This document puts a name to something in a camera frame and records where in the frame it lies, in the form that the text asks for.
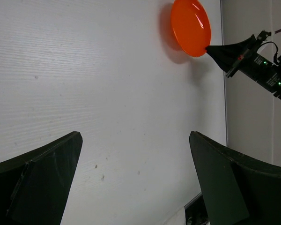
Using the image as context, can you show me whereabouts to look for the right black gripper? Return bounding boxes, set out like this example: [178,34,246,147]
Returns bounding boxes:
[206,30,281,99]

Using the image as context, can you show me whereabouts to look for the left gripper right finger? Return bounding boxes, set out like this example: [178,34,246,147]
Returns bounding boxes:
[189,131,281,225]

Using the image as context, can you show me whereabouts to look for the aluminium rail right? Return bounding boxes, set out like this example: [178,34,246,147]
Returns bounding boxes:
[220,0,229,147]

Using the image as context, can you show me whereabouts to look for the orange plate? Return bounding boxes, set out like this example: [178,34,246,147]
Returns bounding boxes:
[170,0,211,57]

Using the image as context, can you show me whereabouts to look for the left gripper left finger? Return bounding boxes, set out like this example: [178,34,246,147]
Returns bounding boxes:
[0,131,83,225]

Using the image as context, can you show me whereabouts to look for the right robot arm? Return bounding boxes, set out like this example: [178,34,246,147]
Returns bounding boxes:
[206,30,281,99]

